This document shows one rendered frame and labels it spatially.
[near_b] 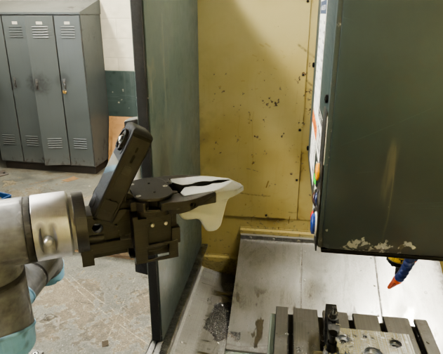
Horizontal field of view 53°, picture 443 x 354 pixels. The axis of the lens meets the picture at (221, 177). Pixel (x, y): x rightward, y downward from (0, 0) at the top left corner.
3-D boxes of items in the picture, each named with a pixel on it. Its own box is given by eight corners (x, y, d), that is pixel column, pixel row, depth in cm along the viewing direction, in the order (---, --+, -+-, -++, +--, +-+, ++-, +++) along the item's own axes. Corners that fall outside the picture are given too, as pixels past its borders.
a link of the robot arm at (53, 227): (29, 185, 52) (28, 213, 45) (70, 180, 54) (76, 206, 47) (38, 242, 55) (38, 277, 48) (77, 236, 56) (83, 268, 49)
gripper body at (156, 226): (168, 230, 61) (76, 246, 57) (166, 170, 58) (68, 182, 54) (184, 256, 54) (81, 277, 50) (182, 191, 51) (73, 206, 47)
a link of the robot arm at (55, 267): (20, 296, 106) (12, 255, 102) (42, 270, 117) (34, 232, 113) (53, 296, 106) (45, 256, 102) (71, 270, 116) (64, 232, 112)
